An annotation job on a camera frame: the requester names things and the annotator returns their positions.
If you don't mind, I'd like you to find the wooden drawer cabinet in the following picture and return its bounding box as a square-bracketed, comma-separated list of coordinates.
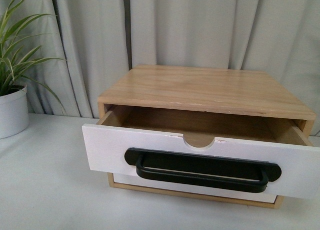
[98, 65, 316, 208]

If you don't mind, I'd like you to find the grey curtain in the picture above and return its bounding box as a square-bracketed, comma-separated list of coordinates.
[0, 0, 320, 148]

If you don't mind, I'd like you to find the white drawer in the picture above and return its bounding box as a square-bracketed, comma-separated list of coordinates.
[82, 105, 320, 204]
[113, 173, 277, 203]

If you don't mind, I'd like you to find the black drawer handle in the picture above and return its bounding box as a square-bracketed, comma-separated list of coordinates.
[124, 148, 282, 193]

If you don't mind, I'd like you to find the green spider plant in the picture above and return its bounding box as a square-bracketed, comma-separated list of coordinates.
[0, 0, 66, 113]

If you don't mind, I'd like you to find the white plant pot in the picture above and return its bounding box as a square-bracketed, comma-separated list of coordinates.
[0, 86, 29, 139]

